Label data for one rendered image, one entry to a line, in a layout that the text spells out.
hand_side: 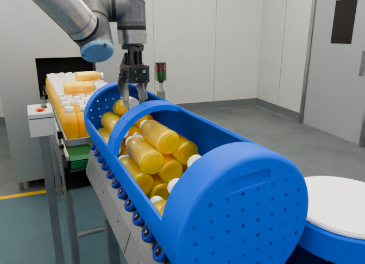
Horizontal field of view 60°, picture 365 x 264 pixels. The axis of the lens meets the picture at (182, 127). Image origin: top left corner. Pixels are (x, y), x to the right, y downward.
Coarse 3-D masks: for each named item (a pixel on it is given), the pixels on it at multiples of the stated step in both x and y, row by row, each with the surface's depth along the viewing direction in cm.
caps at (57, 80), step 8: (56, 80) 228; (64, 80) 233; (72, 80) 236; (96, 80) 232; (56, 88) 198; (64, 96) 180; (72, 96) 181; (80, 96) 177; (88, 96) 173; (64, 104) 157; (80, 104) 160
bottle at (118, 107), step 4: (120, 100) 114; (116, 104) 117; (120, 104) 112; (112, 108) 123; (116, 108) 117; (120, 108) 112; (124, 108) 110; (116, 112) 120; (120, 112) 116; (124, 112) 112; (120, 116) 123
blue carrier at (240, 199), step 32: (96, 96) 118; (96, 128) 127; (128, 128) 84; (192, 128) 99; (224, 128) 69; (224, 160) 51; (256, 160) 52; (288, 160) 55; (128, 192) 74; (192, 192) 49; (224, 192) 50; (256, 192) 53; (288, 192) 57; (160, 224) 55; (192, 224) 49; (224, 224) 52; (256, 224) 56; (288, 224) 59; (192, 256) 51; (224, 256) 54; (256, 256) 58; (288, 256) 62
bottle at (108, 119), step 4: (108, 112) 120; (112, 112) 121; (104, 116) 119; (108, 116) 116; (112, 116) 115; (116, 116) 115; (100, 120) 121; (104, 120) 117; (108, 120) 114; (112, 120) 112; (116, 120) 111; (104, 124) 116; (108, 124) 112; (112, 124) 110; (108, 128) 111; (112, 128) 109
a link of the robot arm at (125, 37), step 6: (120, 30) 96; (126, 30) 95; (132, 30) 95; (138, 30) 96; (144, 30) 98; (120, 36) 97; (126, 36) 96; (132, 36) 96; (138, 36) 96; (144, 36) 99; (120, 42) 98; (126, 42) 96; (132, 42) 96; (138, 42) 97; (144, 42) 99
